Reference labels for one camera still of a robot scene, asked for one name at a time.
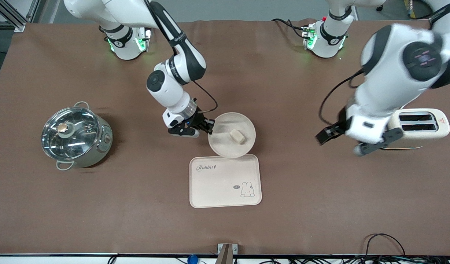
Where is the cream round plate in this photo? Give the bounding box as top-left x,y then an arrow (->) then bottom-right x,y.
207,112 -> 257,159

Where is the small cream bun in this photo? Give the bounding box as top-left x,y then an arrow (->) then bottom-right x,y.
230,128 -> 247,144

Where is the cream rabbit print tray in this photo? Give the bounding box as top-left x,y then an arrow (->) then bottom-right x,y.
189,154 -> 262,209

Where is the cream two-slot toaster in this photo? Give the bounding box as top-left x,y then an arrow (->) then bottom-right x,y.
383,108 -> 450,150

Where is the pale green electric pot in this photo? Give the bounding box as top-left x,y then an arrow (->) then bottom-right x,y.
41,101 -> 114,171

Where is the brown table cover mat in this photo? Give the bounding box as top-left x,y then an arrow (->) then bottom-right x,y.
0,18 -> 450,256

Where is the glass pot lid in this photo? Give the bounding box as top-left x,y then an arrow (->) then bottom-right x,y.
41,107 -> 101,161

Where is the black looped cable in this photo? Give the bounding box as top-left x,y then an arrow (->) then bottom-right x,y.
364,233 -> 406,258

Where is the black left arm base cable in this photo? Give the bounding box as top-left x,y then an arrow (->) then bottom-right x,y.
272,18 -> 307,39

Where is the grey metal camera mount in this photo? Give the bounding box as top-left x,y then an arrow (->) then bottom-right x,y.
217,243 -> 238,264

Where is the black cable bundle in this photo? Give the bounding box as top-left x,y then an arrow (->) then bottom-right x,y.
260,255 -> 450,264

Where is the aluminium frame profile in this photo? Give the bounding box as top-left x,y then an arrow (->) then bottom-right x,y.
0,0 -> 41,32

